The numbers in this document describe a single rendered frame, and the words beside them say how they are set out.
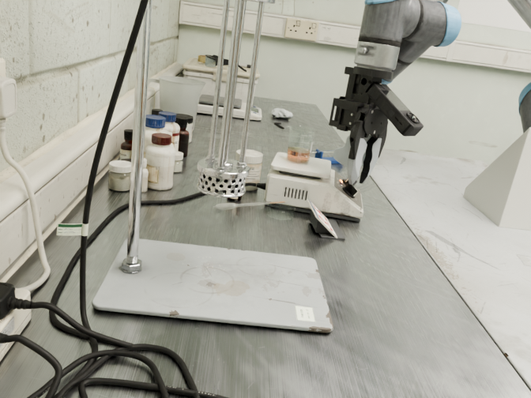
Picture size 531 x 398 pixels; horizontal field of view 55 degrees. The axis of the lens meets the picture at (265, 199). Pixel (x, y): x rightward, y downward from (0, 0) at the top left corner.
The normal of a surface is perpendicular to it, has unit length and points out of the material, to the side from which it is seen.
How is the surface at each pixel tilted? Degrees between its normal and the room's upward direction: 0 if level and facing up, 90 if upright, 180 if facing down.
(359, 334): 0
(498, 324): 0
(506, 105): 90
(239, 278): 0
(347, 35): 90
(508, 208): 90
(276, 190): 90
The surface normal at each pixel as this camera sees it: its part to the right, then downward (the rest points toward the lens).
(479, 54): 0.03, 0.34
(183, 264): 0.14, -0.93
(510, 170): -0.99, -0.11
